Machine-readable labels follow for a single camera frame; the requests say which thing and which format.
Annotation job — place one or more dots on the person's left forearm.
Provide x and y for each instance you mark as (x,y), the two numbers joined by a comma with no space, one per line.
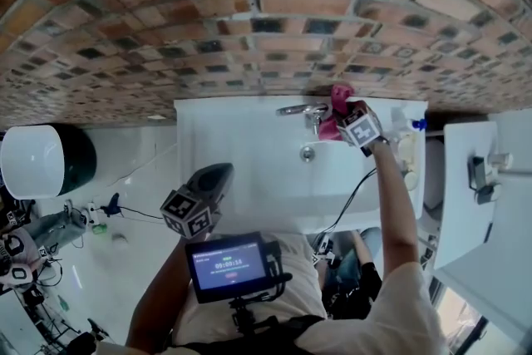
(162,295)

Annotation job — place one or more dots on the chrome faucet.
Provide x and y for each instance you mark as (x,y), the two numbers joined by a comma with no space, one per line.
(301,111)

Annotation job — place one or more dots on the window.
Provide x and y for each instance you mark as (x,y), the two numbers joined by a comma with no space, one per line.
(478,324)

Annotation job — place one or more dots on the person's right forearm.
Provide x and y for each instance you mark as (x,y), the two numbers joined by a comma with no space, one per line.
(395,199)

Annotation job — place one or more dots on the black tabletop holder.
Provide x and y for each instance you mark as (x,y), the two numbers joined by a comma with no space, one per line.
(480,176)

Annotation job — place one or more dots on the pink cloth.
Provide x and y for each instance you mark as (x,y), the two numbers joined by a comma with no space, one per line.
(338,95)

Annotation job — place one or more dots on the pale yellow soap bar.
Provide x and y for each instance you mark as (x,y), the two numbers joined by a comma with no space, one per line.
(407,151)

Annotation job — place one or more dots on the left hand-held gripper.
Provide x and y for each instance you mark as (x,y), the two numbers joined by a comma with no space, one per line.
(195,208)

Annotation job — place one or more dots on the person's white T-shirt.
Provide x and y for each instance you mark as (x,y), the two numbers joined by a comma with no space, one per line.
(399,312)

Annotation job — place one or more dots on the small green floor item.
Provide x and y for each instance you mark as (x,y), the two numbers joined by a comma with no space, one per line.
(99,229)

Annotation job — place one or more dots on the dark blue floor tool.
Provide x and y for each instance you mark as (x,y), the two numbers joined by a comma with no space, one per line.
(112,205)

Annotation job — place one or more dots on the grey cup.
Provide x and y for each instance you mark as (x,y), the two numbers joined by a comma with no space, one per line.
(500,160)
(490,193)

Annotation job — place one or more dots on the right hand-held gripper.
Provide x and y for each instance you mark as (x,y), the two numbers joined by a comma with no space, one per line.
(359,129)

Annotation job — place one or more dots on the chrome sink drain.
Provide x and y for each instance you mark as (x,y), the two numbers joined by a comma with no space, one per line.
(307,154)

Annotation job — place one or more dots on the soap bottle with blue pump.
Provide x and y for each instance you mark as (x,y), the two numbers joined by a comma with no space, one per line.
(409,122)

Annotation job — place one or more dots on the white sink basin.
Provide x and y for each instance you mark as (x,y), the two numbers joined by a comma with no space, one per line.
(232,162)

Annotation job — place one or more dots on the black chest-mounted monitor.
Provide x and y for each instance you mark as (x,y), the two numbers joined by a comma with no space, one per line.
(226,266)

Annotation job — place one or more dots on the round white jar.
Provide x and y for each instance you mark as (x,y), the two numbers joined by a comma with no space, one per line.
(411,181)

